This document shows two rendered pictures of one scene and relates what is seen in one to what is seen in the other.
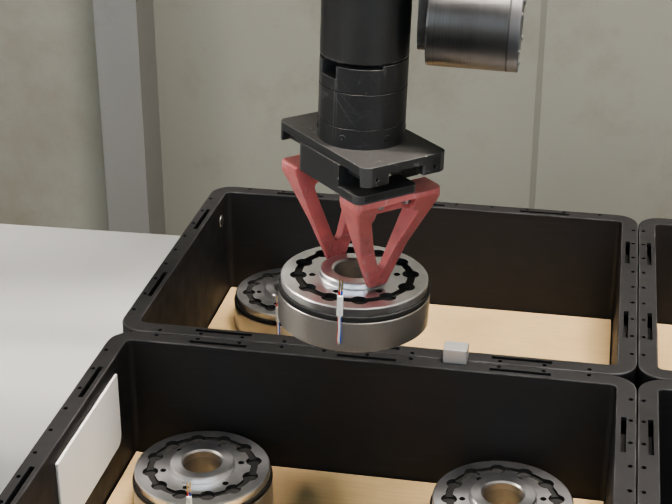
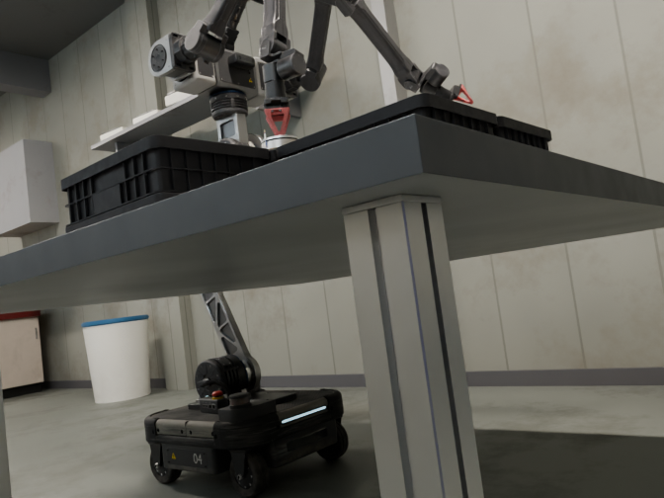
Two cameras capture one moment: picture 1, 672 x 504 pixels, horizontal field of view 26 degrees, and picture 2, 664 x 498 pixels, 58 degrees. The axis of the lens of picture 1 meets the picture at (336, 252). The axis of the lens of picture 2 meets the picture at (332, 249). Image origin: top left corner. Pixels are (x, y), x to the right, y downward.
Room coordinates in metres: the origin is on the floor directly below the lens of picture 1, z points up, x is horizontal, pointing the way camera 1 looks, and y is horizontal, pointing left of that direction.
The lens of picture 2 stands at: (-0.45, -0.92, 0.59)
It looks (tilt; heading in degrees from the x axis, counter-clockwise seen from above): 4 degrees up; 30
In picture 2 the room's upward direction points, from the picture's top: 7 degrees counter-clockwise
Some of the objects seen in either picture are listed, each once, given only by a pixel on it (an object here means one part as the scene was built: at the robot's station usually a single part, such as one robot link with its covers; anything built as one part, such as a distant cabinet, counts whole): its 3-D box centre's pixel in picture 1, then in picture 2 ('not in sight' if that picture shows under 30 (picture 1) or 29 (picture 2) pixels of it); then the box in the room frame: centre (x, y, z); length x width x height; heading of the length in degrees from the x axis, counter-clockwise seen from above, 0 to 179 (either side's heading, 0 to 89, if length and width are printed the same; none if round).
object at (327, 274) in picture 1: (354, 272); not in sight; (0.89, -0.01, 1.03); 0.05 x 0.05 x 0.01
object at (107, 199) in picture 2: not in sight; (166, 193); (0.52, 0.06, 0.87); 0.40 x 0.30 x 0.11; 79
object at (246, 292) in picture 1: (290, 293); not in sight; (1.21, 0.04, 0.86); 0.10 x 0.10 x 0.01
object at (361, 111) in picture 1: (362, 107); (276, 96); (0.89, -0.02, 1.15); 0.10 x 0.07 x 0.07; 34
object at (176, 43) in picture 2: not in sight; (188, 48); (1.01, 0.38, 1.45); 0.09 x 0.08 x 0.12; 171
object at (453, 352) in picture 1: (455, 352); not in sight; (0.95, -0.09, 0.94); 0.02 x 0.01 x 0.01; 79
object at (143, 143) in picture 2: not in sight; (163, 170); (0.52, 0.06, 0.92); 0.40 x 0.30 x 0.02; 79
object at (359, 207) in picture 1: (367, 214); (278, 121); (0.88, -0.02, 1.08); 0.07 x 0.07 x 0.09; 34
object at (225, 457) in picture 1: (202, 464); not in sight; (0.91, 0.10, 0.86); 0.05 x 0.05 x 0.01
